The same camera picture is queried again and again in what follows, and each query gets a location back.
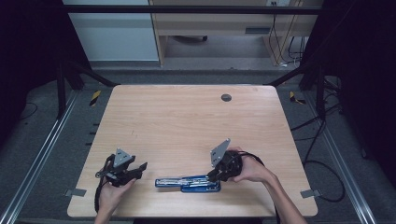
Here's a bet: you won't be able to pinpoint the black frame crossbar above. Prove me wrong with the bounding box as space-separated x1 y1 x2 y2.
62 4 325 15

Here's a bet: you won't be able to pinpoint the black curtain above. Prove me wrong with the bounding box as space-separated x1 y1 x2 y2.
0 0 92 147
302 0 396 188

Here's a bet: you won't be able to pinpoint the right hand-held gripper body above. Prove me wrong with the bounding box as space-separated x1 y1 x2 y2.
210 138 244 181

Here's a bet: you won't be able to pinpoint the thin black floor cable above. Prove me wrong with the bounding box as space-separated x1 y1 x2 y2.
20 102 39 120

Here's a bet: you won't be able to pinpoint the white cabinet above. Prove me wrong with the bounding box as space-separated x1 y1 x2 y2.
62 0 160 63

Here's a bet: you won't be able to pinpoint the person's right hand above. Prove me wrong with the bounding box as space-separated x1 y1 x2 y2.
228 147 278 189

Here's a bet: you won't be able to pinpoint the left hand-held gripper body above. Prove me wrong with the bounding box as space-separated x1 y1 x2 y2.
96 148 140 188

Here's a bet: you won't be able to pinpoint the black frame strut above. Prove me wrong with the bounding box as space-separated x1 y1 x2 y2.
269 63 327 120
56 59 118 119

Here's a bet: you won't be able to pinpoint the person's left hand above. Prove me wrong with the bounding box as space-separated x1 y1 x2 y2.
98 177 138 205

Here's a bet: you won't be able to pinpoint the yellow-handled tool right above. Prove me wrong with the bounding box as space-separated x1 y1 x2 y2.
289 91 306 105

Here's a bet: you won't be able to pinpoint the yellow-handled tool left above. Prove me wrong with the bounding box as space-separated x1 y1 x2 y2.
89 90 102 107

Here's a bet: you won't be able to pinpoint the cables under wooden desk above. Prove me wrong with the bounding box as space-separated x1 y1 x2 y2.
268 13 307 67

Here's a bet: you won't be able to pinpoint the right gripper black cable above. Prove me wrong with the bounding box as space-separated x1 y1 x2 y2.
237 150 281 224

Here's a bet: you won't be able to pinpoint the grey table edge bracket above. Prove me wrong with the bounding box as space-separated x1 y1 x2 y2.
300 189 321 199
64 188 88 198

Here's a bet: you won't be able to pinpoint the aluminium floor rail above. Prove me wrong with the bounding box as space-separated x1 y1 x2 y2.
303 92 377 224
0 90 80 224

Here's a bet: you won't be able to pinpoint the light wooden desk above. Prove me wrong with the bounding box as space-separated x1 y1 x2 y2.
148 0 325 67

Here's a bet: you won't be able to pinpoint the blue stapler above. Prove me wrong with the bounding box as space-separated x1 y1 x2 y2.
154 175 222 193

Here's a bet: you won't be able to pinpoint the yellow-handled tool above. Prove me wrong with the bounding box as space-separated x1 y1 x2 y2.
289 91 306 105
89 90 102 107

